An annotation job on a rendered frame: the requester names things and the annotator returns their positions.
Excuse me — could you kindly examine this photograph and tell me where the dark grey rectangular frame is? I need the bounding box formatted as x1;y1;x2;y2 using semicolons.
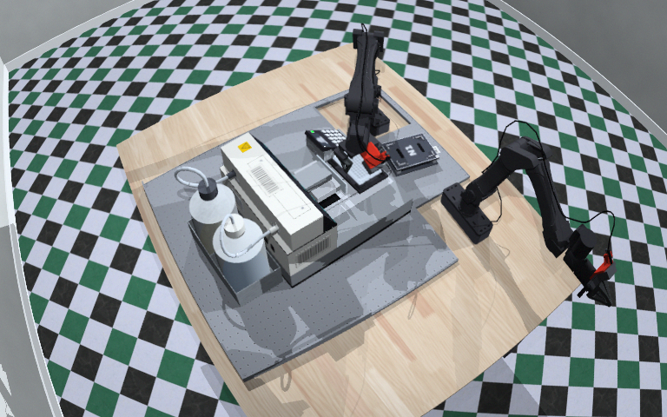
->
380;133;439;176

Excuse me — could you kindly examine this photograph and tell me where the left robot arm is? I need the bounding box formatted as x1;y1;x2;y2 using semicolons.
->
443;136;597;272

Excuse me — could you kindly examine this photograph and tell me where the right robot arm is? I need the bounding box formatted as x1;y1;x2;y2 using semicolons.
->
344;29;390;154

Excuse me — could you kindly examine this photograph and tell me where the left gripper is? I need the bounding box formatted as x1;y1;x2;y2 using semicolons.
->
573;251;613;307

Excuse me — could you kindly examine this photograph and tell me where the white multi-well plate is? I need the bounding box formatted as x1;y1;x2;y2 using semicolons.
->
333;155;382;185

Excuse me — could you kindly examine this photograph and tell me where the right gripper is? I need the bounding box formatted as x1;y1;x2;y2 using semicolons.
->
333;133;388;173

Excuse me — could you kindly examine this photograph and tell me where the grey flexible hose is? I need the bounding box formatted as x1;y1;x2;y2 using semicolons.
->
220;214;271;258

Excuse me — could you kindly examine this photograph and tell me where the white flexible hose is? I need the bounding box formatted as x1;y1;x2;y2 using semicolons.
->
175;167;228;188

